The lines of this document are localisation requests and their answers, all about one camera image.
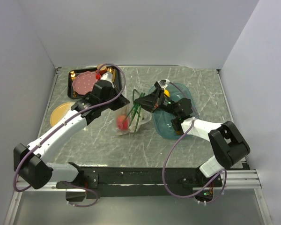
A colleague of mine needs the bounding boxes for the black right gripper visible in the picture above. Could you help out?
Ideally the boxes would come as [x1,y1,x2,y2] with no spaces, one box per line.
[134,87,179,117]

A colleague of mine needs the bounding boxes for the yellow toy lemon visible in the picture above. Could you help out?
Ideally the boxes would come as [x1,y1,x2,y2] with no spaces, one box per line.
[163,90,170,98]

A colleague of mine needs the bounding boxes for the green toy long beans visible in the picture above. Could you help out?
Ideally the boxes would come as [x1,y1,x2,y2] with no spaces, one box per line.
[126,89,145,134]

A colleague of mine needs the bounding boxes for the clear polka dot zip bag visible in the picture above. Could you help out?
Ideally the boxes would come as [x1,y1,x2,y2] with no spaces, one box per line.
[113,104,152,135]

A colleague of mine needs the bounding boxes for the red toy apple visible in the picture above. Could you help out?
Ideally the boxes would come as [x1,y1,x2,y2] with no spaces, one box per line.
[117,115,129,130]

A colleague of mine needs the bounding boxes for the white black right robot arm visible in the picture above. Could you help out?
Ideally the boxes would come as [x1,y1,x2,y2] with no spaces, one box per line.
[134,92,251,187]

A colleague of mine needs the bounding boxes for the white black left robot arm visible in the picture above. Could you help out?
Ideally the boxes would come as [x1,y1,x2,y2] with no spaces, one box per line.
[13,80,129,192]

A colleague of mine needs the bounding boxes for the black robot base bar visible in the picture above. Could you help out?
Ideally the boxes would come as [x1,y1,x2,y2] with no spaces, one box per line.
[56,165,223,202]

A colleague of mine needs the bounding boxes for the pink polka dot plate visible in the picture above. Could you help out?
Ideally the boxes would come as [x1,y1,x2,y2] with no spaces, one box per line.
[72,71,97,95]

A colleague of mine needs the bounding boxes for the orange cup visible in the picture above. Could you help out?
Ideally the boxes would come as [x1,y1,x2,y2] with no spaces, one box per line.
[96,64,107,75]

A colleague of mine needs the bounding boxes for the teal transparent plastic container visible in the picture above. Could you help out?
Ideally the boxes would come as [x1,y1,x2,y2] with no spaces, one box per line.
[152,82,200,140]

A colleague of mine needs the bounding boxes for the gold fork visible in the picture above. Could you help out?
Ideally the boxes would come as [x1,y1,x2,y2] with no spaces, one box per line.
[70,71,76,97]

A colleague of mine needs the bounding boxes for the cream round plate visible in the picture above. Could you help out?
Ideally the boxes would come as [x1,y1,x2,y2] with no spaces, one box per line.
[50,102,74,127]

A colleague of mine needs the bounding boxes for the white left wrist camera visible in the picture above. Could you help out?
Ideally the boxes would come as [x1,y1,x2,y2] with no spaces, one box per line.
[100,72,113,83]

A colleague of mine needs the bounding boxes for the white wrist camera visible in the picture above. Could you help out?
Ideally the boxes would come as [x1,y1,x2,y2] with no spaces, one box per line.
[155,79,170,90]
[100,72,113,83]

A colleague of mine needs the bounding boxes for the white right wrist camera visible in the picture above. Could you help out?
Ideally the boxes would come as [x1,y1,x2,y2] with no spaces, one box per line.
[155,79,170,90]

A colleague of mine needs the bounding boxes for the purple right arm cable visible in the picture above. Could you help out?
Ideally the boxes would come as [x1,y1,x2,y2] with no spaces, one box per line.
[162,81,226,203]

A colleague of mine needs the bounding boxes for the aluminium frame rail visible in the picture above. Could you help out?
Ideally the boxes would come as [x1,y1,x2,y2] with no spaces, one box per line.
[14,168,263,191]

